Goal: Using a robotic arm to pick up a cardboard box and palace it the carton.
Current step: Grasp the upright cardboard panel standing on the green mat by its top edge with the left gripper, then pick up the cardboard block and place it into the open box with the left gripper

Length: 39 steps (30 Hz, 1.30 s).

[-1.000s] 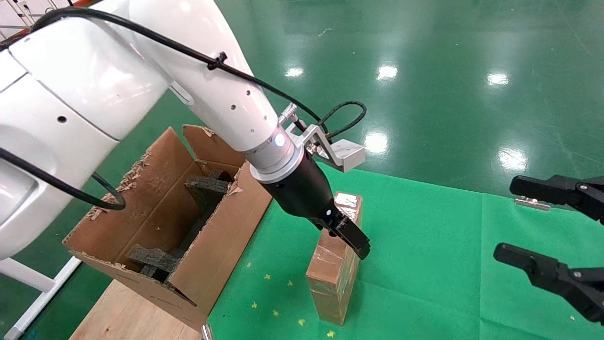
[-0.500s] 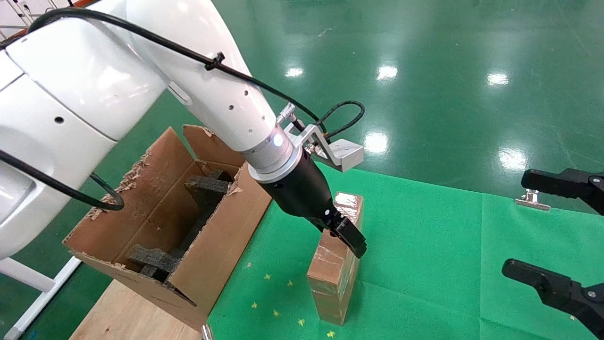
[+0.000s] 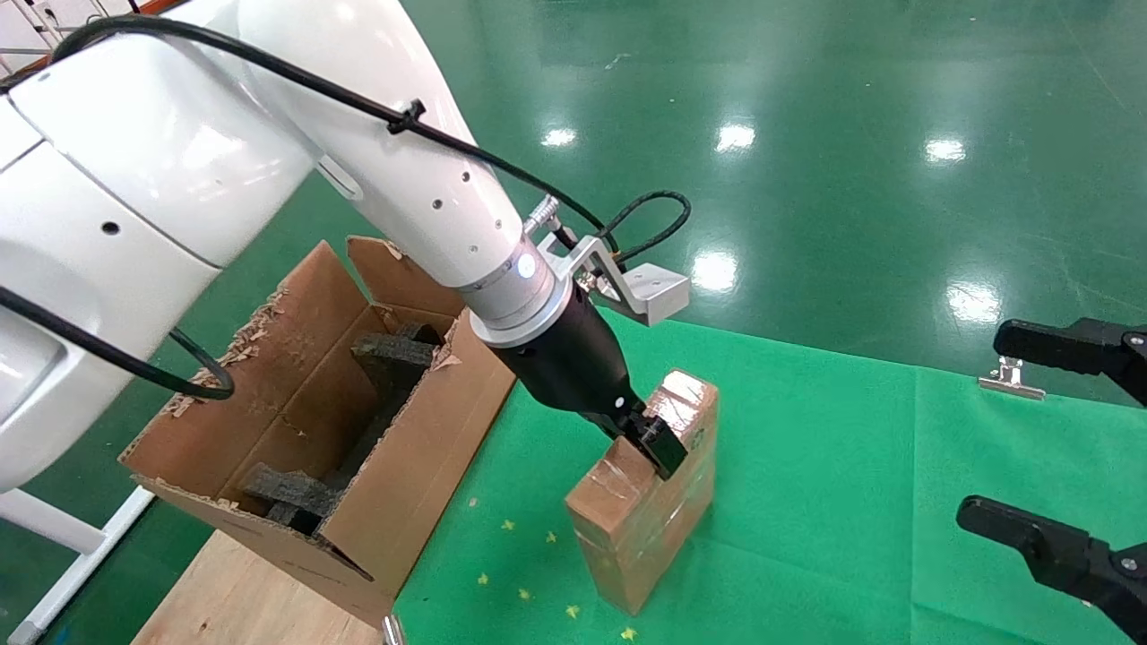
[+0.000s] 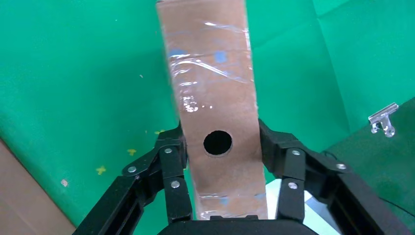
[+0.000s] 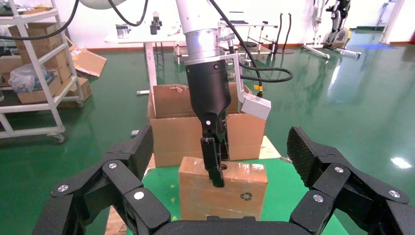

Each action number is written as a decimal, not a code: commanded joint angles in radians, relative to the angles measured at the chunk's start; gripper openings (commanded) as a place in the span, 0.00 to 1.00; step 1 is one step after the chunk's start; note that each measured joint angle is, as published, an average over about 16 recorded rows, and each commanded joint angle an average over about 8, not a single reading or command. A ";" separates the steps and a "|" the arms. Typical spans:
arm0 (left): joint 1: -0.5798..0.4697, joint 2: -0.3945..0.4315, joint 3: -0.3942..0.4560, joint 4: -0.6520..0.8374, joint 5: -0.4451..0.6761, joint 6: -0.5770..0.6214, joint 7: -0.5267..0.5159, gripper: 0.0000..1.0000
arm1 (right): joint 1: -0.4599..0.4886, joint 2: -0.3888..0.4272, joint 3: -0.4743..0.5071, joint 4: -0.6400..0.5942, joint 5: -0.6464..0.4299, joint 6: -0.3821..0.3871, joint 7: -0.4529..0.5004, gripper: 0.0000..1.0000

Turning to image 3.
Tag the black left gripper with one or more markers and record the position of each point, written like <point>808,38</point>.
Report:
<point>573,358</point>

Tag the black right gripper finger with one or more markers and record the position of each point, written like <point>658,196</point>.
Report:
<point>1066,345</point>
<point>1066,555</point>

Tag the small taped cardboard box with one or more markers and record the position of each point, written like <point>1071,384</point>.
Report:
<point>654,537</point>

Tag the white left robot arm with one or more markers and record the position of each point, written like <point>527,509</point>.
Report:
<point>134,179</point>

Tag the large open torn carton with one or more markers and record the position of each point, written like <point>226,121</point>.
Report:
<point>421,484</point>

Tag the green cloth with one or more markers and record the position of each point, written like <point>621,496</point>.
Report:
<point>851,502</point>

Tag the black foam insert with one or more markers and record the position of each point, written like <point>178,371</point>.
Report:
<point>394,354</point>

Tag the white pipe rack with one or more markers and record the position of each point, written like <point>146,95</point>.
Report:
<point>34,12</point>

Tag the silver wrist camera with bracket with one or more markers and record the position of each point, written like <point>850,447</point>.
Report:
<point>659,294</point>

